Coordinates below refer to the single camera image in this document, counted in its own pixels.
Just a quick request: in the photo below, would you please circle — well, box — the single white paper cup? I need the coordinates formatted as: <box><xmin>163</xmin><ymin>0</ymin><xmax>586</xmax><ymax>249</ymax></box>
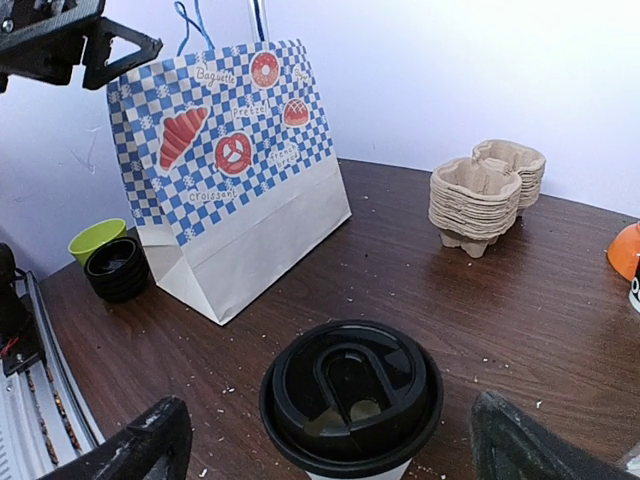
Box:
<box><xmin>258</xmin><ymin>319</ymin><xmax>445</xmax><ymax>480</ymax></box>

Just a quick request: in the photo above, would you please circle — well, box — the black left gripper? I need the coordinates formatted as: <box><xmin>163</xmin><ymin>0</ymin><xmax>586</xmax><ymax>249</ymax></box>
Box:
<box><xmin>1</xmin><ymin>1</ymin><xmax>163</xmax><ymax>92</ymax></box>

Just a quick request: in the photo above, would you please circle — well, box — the stack of paper cups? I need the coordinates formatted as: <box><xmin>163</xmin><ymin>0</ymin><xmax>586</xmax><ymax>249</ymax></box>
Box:
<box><xmin>629</xmin><ymin>276</ymin><xmax>640</xmax><ymax>312</ymax></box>

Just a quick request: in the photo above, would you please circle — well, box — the blue checkered paper bag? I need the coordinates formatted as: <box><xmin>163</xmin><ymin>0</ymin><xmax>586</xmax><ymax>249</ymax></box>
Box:
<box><xmin>105</xmin><ymin>0</ymin><xmax>354</xmax><ymax>327</ymax></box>

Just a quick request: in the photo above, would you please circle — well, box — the brown pulp cup carrier stack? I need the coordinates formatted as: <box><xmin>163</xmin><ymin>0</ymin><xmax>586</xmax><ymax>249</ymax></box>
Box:
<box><xmin>428</xmin><ymin>139</ymin><xmax>546</xmax><ymax>259</ymax></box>

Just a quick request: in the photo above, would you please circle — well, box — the orange bowl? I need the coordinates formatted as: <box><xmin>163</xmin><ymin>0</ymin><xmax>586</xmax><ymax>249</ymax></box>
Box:
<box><xmin>607</xmin><ymin>222</ymin><xmax>640</xmax><ymax>282</ymax></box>

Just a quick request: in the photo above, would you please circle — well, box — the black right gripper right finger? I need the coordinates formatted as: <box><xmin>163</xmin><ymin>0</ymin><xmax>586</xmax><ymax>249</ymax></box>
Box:
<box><xmin>471</xmin><ymin>391</ymin><xmax>635</xmax><ymax>480</ymax></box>

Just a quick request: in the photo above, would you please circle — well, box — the stack of black cup lids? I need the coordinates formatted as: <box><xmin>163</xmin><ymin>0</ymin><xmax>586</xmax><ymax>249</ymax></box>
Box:
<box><xmin>83</xmin><ymin>236</ymin><xmax>150</xmax><ymax>303</ymax></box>

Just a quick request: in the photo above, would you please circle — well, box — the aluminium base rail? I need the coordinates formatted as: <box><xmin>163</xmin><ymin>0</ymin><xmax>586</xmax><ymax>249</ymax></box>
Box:
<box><xmin>1</xmin><ymin>271</ymin><xmax>105</xmax><ymax>479</ymax></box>

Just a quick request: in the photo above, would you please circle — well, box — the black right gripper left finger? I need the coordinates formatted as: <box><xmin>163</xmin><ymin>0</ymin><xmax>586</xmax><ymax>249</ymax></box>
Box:
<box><xmin>45</xmin><ymin>396</ymin><xmax>193</xmax><ymax>479</ymax></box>

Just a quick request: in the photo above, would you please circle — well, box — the green bowl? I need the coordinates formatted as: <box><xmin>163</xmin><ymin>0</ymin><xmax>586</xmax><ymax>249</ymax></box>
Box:
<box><xmin>67</xmin><ymin>218</ymin><xmax>127</xmax><ymax>265</ymax></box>

